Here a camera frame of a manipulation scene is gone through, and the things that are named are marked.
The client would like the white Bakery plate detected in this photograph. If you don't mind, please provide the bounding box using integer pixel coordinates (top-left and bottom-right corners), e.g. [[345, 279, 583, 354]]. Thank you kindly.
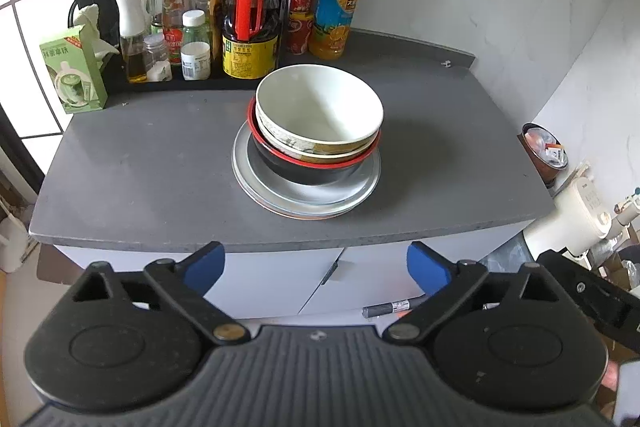
[[231, 121, 382, 220]]

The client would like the cream bowl yellow pattern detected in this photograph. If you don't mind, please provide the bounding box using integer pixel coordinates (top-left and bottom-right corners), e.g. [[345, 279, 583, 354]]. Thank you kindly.
[[255, 64, 384, 155]]

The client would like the black marker pen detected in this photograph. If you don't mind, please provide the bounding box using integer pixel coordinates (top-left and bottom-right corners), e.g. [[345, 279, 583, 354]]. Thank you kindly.
[[361, 295, 427, 319]]

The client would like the white electric cooker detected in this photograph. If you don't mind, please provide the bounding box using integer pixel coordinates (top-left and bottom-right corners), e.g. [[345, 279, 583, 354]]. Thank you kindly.
[[523, 176, 612, 259]]

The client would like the brown pot with bags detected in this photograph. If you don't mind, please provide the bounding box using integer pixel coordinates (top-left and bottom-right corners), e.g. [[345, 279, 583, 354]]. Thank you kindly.
[[518, 122, 568, 188]]

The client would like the small white jar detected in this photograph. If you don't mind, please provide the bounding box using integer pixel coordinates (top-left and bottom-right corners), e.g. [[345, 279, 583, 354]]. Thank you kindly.
[[180, 10, 212, 81]]

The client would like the green tissue box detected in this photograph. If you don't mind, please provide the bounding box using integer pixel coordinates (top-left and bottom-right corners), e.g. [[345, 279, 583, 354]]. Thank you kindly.
[[39, 4, 119, 115]]

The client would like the dark soy sauce bottle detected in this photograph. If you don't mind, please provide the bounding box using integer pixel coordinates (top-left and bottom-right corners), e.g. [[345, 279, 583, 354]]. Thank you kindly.
[[222, 0, 281, 81]]

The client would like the red drink can lower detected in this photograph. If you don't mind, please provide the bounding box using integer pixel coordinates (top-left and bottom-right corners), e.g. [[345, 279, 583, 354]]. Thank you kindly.
[[285, 12, 314, 55]]

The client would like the red label sauce bottle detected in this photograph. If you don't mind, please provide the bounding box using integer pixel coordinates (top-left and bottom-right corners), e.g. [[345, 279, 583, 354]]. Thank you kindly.
[[162, 0, 191, 67]]

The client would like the white oil spray bottle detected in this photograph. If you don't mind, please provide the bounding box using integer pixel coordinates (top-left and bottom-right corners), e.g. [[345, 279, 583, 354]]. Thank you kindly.
[[115, 0, 149, 83]]

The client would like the orange juice bottle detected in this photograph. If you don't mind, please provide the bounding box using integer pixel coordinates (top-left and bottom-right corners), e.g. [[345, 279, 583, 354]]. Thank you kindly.
[[309, 0, 358, 60]]

